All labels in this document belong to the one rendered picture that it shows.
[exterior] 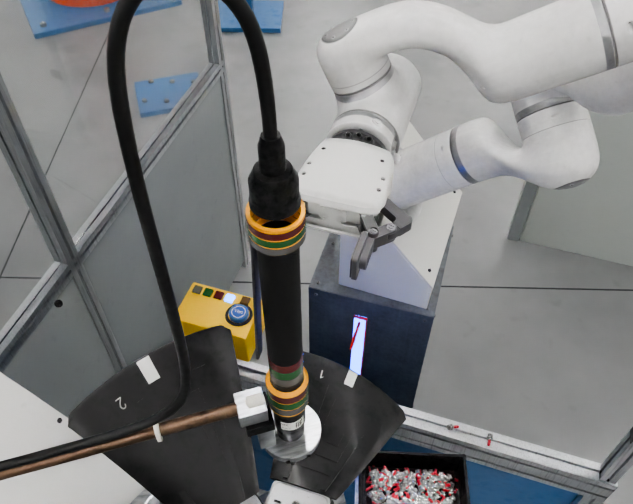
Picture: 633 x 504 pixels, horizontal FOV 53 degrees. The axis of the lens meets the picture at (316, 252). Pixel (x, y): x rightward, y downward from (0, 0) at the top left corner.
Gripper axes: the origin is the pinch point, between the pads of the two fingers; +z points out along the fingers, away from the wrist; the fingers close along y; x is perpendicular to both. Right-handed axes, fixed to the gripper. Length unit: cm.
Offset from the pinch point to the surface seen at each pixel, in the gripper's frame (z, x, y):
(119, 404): 11.5, -24.1, 21.9
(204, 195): -95, -100, 71
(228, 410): 13.7, -11.3, 4.9
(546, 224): -170, -150, -48
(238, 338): -21, -57, 23
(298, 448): 11.8, -19.8, -1.8
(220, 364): 2.3, -24.3, 12.4
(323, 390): -10.0, -46.5, 2.0
